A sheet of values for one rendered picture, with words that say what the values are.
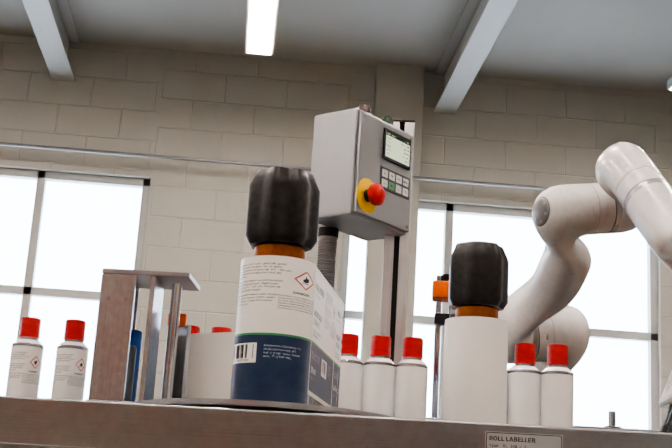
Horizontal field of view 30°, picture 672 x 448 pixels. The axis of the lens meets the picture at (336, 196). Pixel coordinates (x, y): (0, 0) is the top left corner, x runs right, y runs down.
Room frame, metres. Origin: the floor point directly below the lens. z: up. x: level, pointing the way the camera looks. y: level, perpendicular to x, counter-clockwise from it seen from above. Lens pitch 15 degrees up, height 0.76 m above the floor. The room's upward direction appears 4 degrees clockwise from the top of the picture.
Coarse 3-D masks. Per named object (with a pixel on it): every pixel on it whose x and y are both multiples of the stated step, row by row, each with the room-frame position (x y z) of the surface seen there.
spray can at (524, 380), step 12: (516, 348) 2.00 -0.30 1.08; (528, 348) 2.00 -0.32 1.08; (516, 360) 2.00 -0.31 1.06; (528, 360) 2.00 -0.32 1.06; (516, 372) 1.99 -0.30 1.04; (528, 372) 1.99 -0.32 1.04; (540, 372) 2.00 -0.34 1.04; (516, 384) 1.99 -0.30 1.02; (528, 384) 1.99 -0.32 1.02; (540, 384) 2.01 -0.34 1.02; (516, 396) 1.99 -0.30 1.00; (528, 396) 1.99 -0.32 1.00; (516, 408) 1.99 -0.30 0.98; (528, 408) 1.99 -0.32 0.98; (516, 420) 1.99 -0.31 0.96; (528, 420) 1.99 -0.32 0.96
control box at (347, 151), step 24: (336, 120) 2.04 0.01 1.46; (360, 120) 2.02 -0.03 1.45; (336, 144) 2.04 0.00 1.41; (360, 144) 2.02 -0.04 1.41; (312, 168) 2.07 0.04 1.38; (336, 168) 2.04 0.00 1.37; (360, 168) 2.02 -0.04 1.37; (336, 192) 2.04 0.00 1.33; (360, 192) 2.02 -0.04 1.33; (336, 216) 2.04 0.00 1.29; (360, 216) 2.04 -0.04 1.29; (384, 216) 2.08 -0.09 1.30; (408, 216) 2.14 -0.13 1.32
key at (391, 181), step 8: (384, 168) 2.07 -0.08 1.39; (384, 176) 2.08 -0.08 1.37; (392, 176) 2.09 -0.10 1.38; (400, 176) 2.11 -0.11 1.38; (384, 184) 2.08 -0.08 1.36; (392, 184) 2.09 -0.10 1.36; (400, 184) 2.11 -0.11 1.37; (408, 184) 2.13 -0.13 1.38; (392, 192) 2.10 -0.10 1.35; (400, 192) 2.11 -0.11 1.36; (408, 192) 2.13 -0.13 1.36
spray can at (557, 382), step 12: (552, 348) 1.99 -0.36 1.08; (564, 348) 1.99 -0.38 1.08; (552, 360) 1.99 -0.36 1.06; (564, 360) 1.99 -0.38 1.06; (552, 372) 1.98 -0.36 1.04; (564, 372) 1.98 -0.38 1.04; (552, 384) 1.98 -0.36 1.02; (564, 384) 1.98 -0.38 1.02; (552, 396) 1.98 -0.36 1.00; (564, 396) 1.98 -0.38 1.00; (552, 408) 1.98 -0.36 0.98; (564, 408) 1.98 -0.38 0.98; (540, 420) 2.01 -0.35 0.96; (552, 420) 1.98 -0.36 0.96; (564, 420) 1.98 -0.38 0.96
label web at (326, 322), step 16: (320, 272) 1.45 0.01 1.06; (320, 288) 1.46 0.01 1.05; (320, 304) 1.47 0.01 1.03; (336, 304) 1.58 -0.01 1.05; (320, 320) 1.48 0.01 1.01; (336, 320) 1.59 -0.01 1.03; (320, 336) 1.48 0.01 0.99; (336, 336) 1.60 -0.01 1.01; (320, 352) 1.49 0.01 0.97; (336, 352) 1.61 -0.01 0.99; (320, 368) 1.50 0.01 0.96; (336, 368) 1.61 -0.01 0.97; (320, 384) 1.50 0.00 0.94; (336, 384) 1.62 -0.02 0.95; (320, 400) 1.51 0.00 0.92
